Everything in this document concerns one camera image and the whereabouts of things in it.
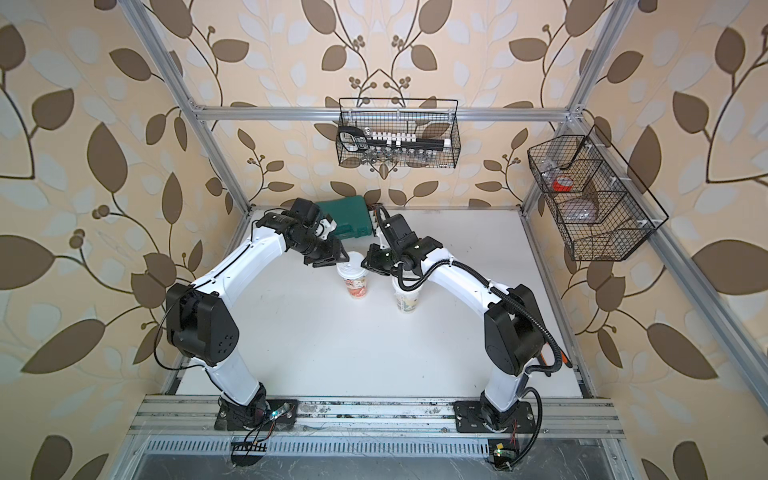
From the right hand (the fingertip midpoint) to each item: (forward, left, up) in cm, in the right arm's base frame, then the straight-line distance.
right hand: (363, 264), depth 84 cm
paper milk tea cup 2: (-2, +3, -8) cm, 9 cm away
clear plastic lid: (-2, +3, 0) cm, 3 cm away
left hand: (+3, +7, +1) cm, 7 cm away
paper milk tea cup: (-8, -12, -7) cm, 16 cm away
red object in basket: (+13, -56, +16) cm, 59 cm away
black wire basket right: (+1, -62, +17) cm, 64 cm away
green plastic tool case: (+36, +8, -16) cm, 40 cm away
